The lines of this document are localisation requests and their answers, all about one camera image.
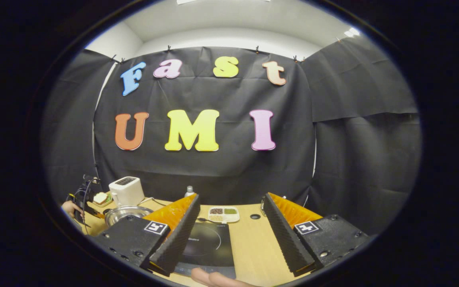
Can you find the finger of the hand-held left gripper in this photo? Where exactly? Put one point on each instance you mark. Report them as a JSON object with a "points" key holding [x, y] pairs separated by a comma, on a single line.
{"points": [[96, 212]]}

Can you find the white toaster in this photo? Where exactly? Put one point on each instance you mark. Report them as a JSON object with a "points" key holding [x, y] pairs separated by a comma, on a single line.
{"points": [[128, 193]]}

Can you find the bread slice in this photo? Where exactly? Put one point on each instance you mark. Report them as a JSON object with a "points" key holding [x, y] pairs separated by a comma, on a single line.
{"points": [[100, 197]]}

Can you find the white divided bean plate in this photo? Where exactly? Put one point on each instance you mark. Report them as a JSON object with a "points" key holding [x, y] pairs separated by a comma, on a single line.
{"points": [[223, 217]]}

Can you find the small labelled drink bottle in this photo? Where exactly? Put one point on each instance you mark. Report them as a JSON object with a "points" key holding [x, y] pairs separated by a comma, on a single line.
{"points": [[189, 192]]}

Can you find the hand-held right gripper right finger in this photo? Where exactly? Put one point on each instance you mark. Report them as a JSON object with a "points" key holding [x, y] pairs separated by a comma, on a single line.
{"points": [[285, 239]]}

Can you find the small ceiling light panel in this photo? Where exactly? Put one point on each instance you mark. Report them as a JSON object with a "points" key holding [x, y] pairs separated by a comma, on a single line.
{"points": [[352, 32]]}

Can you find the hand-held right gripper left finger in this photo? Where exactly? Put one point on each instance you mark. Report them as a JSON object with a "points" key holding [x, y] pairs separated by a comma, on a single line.
{"points": [[177, 239]]}

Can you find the stainless steel pot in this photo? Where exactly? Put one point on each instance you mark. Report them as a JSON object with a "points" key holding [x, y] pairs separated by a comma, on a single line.
{"points": [[126, 211]]}

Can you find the large ceiling light panel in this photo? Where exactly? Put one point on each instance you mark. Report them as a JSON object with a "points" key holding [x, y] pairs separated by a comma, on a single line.
{"points": [[221, 1]]}

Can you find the black induction cooktop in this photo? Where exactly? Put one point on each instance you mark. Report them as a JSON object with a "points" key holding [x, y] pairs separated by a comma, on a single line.
{"points": [[213, 243]]}

